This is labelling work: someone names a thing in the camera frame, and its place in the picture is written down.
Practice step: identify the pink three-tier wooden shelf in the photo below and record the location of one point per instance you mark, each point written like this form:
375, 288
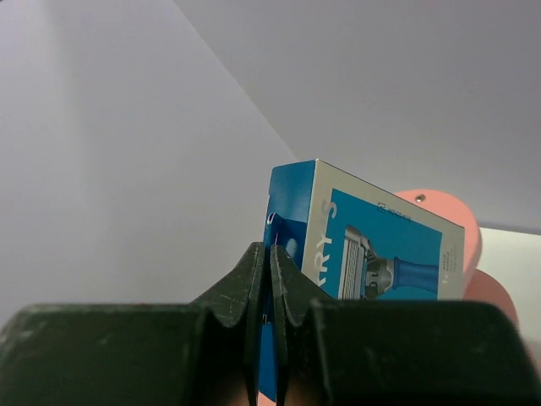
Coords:
479, 286

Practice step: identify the blue Harry's razor box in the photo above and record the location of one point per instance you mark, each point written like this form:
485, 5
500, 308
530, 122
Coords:
356, 241

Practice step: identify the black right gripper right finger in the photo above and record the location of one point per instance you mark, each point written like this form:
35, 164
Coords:
413, 352

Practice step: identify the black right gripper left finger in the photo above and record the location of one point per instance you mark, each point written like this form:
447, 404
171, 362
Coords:
206, 352

